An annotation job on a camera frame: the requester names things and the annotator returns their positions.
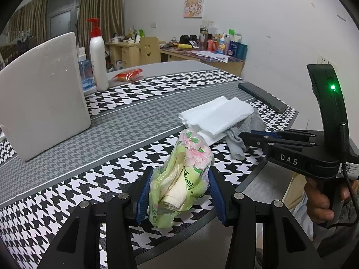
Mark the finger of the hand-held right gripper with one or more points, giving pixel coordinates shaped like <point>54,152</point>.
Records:
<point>252,141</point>
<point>265,134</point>

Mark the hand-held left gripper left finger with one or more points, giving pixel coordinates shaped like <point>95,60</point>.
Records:
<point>143,201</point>

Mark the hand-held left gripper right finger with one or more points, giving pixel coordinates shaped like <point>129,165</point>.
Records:
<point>217,199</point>

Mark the grey sock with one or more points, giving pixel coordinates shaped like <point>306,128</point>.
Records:
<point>237,145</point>

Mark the green floral tissue pack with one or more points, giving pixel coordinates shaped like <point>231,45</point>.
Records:
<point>179,179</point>

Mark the white foam box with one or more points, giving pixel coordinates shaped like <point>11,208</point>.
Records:
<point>45,95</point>

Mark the person's right hand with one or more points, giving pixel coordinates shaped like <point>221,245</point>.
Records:
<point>315,201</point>

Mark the black flat remote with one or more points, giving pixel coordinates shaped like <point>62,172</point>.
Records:
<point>263,96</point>

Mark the wooden desk with printed mat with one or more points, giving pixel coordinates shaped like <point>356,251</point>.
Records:
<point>221,67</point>

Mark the houndstooth tablecloth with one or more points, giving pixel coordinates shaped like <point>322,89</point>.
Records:
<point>126,123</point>

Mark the printed paper sheets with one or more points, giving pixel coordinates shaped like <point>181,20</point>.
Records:
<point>213,57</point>

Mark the group of toiletry bottles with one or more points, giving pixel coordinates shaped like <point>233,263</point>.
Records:
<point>227,43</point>

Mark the yellow case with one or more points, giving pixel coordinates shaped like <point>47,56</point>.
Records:
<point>184,45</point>

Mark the black headphones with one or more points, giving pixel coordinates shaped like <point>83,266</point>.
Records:
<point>188,38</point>

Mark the red snack packet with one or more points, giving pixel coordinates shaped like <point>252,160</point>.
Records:
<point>127,75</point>

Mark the wooden smiley face chair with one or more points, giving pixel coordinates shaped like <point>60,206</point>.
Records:
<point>150,50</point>

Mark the clear blue sanitizer bottle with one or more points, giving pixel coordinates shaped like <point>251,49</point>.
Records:
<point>85,72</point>

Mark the wooden desk with drawers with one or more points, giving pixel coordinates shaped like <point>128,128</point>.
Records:
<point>129,56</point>

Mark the white red-pump lotion bottle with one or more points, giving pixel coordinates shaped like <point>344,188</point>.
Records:
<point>98,61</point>

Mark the green plastic object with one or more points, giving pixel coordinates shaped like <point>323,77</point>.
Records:
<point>141,33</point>

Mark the brown curtain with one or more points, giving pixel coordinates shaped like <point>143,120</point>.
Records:
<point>101,5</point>
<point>28,19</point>

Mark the glass balcony door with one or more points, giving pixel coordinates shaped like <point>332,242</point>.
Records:
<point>63,16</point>

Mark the white wall socket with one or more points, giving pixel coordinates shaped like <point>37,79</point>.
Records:
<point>323,59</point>

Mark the cartoon wall poster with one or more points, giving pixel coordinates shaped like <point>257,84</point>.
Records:
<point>194,6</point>

